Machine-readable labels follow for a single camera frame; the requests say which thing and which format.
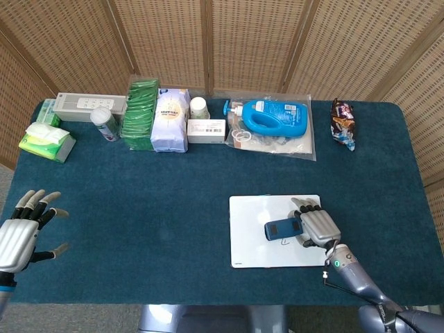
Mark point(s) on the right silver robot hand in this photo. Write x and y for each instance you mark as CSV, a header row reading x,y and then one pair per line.
x,y
320,229

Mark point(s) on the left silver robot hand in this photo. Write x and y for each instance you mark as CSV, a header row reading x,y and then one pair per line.
x,y
15,243

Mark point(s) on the blue board eraser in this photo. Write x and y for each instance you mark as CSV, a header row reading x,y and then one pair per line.
x,y
282,230

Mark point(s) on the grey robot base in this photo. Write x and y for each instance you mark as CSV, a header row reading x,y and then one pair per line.
x,y
208,319

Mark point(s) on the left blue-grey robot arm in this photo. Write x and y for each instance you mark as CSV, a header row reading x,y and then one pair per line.
x,y
4,291

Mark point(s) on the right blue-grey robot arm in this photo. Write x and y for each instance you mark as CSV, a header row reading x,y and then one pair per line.
x,y
350,274

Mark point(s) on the white drawing board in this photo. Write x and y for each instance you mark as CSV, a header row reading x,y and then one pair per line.
x,y
249,249

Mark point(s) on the clear zip plastic bag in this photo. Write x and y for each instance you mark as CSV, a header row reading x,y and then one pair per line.
x,y
298,145

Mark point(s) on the green tissue pack open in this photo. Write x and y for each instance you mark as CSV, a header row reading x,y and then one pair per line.
x,y
41,145

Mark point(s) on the dark brown snack bag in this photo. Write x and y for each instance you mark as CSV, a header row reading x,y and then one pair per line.
x,y
341,121

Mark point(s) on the blue pump detergent bottle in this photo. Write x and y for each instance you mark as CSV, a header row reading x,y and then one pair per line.
x,y
277,118

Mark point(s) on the teal table mat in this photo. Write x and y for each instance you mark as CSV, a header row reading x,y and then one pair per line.
x,y
138,208

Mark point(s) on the small green box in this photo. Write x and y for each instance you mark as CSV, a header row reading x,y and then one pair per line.
x,y
46,112

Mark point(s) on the long white power strip box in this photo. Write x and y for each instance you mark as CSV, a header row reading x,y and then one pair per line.
x,y
69,107

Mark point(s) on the green white canister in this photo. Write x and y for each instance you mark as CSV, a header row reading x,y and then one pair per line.
x,y
104,121

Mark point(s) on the small white carton box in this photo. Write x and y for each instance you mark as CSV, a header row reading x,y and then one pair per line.
x,y
204,133

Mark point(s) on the white paper cup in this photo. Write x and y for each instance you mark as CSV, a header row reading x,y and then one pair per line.
x,y
198,107

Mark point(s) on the green packet stack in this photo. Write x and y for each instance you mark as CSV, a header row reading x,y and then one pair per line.
x,y
138,118

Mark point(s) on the lavender paper bag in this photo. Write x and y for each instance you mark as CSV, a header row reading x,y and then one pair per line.
x,y
168,132

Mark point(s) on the wicker folding screen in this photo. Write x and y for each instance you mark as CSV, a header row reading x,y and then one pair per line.
x,y
243,41

